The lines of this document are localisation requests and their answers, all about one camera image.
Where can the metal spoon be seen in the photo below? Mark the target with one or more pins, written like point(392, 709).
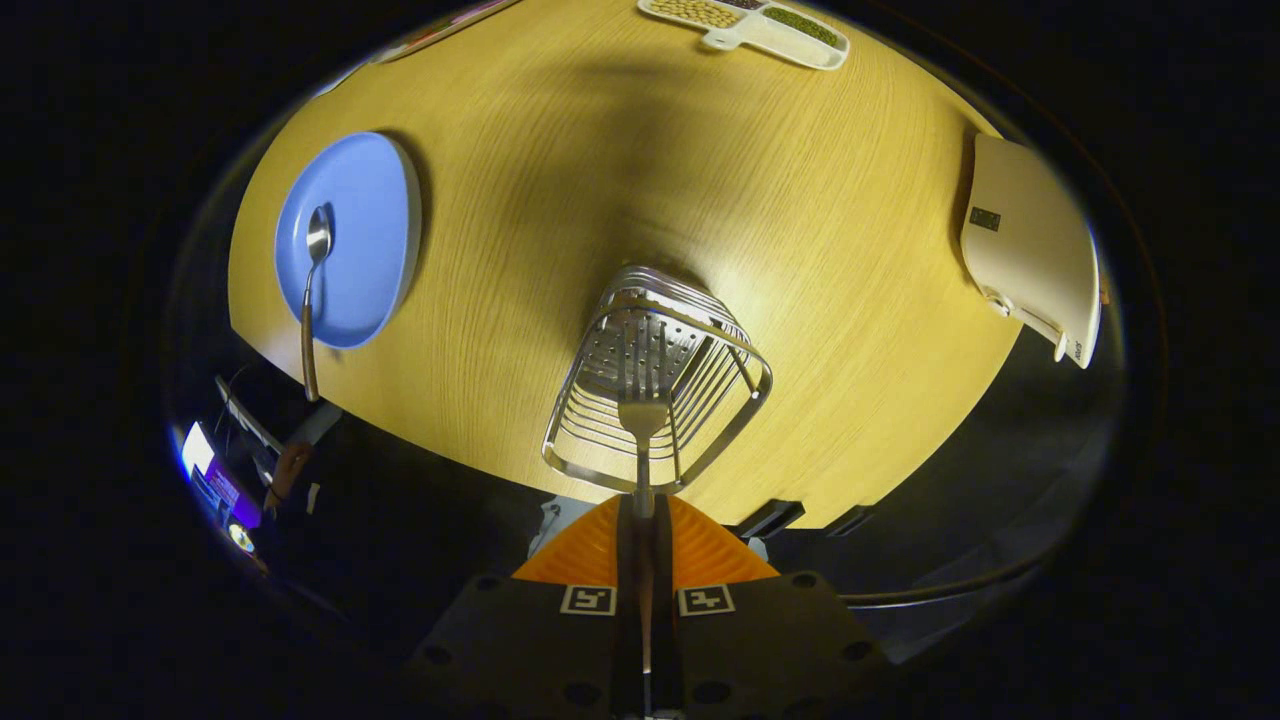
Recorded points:
point(318, 235)

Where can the metal fork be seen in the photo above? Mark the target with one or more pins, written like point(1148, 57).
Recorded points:
point(643, 420)

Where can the white divided tray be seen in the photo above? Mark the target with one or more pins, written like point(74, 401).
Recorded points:
point(790, 45)

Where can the yellow beans pile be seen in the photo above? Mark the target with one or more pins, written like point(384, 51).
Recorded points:
point(695, 12)

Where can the blue plate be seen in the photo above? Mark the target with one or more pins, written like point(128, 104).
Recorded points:
point(370, 230)

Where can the computer monitor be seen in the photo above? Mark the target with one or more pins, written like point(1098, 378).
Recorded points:
point(215, 480)

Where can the white toaster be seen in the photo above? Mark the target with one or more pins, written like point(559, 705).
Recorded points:
point(1030, 250)

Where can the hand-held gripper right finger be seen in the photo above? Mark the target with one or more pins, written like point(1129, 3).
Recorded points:
point(760, 650)

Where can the green beans pile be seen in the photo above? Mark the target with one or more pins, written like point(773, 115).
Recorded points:
point(800, 25)

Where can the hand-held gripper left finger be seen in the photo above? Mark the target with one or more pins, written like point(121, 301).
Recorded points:
point(540, 650)

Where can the dark red beans pile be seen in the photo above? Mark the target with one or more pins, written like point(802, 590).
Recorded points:
point(740, 3)

